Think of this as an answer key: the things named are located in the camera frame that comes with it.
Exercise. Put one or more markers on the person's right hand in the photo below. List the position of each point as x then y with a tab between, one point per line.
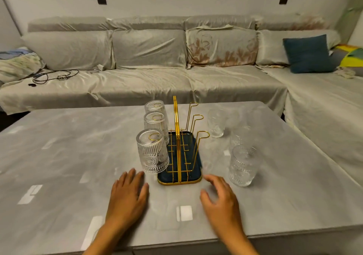
225	209

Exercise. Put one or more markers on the person's left hand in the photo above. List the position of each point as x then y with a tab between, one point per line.
126	201

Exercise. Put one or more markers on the person's right thumb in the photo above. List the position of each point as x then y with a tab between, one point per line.
204	198

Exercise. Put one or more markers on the person's left little finger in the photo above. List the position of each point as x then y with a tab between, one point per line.
114	189

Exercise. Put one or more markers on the person's left middle finger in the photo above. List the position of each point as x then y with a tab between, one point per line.
130	179

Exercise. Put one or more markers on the person's left thumb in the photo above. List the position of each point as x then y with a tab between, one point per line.
145	194

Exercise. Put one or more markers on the person's left forearm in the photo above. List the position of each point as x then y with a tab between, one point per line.
109	239

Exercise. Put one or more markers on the person's right forearm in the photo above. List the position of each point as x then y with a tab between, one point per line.
241	245

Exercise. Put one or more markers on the clear embossed drinking glass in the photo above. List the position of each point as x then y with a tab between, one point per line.
241	137
151	152
242	167
155	106
156	123
217	123

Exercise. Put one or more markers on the blue tray with gold rim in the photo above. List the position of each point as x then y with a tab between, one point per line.
195	161

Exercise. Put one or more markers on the grey covered corner sofa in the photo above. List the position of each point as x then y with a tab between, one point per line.
227	84

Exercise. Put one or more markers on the white power strip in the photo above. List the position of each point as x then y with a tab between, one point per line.
61	77

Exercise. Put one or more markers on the plain grey back cushion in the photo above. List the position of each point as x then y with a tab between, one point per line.
269	47
149	49
68	50

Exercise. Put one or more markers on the floral print back cushion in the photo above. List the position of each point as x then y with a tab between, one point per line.
222	47

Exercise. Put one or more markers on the patterned folded quilt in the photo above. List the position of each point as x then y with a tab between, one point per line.
18	64

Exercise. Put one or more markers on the dark blue throw pillow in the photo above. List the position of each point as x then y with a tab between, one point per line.
307	55

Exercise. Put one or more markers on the yellow and green cloth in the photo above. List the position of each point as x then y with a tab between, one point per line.
351	57

